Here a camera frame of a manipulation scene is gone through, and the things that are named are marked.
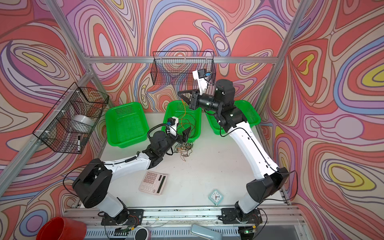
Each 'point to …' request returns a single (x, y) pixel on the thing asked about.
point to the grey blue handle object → (205, 233)
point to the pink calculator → (153, 182)
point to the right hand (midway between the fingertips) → (178, 98)
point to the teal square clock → (216, 197)
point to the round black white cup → (141, 234)
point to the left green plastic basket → (126, 124)
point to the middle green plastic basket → (187, 117)
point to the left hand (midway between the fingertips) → (187, 125)
